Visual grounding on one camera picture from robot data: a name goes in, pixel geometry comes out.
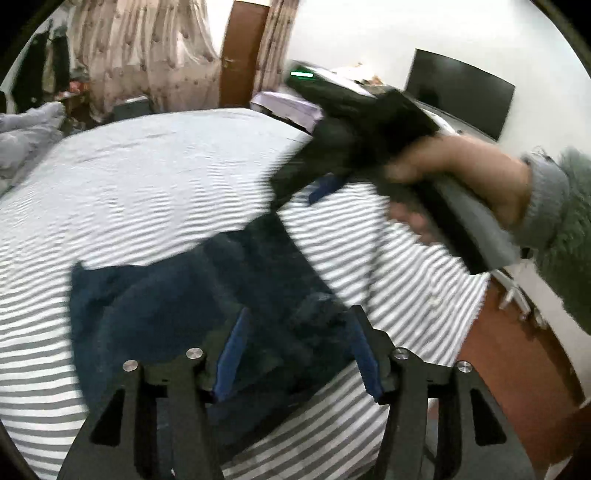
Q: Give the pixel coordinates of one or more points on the lilac covered nightstand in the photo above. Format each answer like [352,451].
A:
[286,106]

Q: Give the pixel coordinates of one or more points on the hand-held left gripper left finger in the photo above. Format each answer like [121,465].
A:
[231,360]

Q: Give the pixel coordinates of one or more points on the person's right hand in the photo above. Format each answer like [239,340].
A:
[485,170]

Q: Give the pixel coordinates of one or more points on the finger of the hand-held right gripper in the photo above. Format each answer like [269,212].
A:
[295,184]
[323,190]

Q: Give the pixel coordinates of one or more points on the narrow beige floral curtain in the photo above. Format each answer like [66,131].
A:
[277,41]

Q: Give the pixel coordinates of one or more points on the dark hanging clothes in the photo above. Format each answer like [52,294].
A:
[51,60]

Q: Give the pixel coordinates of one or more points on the black flat screen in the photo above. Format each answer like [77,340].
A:
[461,92]

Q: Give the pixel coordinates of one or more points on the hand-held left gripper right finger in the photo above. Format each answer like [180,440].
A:
[367,364]

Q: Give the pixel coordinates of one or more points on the black box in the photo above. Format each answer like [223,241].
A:
[133,108]

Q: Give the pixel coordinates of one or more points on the brown wooden door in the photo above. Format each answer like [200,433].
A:
[242,55]

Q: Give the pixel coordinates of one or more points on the white rack base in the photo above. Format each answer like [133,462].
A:
[521,295]

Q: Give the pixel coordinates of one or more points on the navy blue pants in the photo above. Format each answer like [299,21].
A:
[184,295]

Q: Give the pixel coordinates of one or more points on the grey crumpled blanket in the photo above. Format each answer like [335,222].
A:
[23,134]

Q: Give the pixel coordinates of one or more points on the bed with grey striped sheet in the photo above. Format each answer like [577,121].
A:
[138,184]

